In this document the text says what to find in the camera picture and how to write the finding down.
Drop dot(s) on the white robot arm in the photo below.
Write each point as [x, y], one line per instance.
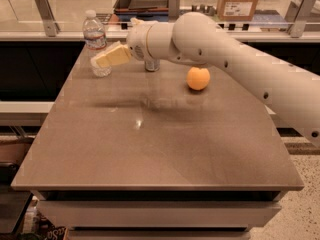
[195, 39]

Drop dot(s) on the grey table drawer cabinet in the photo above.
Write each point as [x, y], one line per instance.
[159, 215]

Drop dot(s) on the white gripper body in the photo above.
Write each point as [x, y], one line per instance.
[137, 41]

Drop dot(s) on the left metal railing bracket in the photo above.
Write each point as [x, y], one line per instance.
[50, 24]

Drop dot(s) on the blue mat under tray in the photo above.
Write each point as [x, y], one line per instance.
[144, 17]

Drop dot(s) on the middle metal railing bracket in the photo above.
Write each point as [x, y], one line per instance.
[173, 9]

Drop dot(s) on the clear plastic water bottle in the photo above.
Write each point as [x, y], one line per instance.
[93, 33]

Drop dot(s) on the metal railing bracket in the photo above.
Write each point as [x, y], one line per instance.
[50, 24]
[173, 9]
[300, 18]

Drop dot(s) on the orange fruit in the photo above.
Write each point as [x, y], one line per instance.
[198, 78]

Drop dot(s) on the silver drink can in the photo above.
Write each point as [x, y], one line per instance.
[152, 65]

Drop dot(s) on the brown cardboard box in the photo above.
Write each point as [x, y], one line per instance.
[236, 10]

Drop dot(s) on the right metal railing bracket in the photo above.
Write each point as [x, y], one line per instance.
[300, 18]

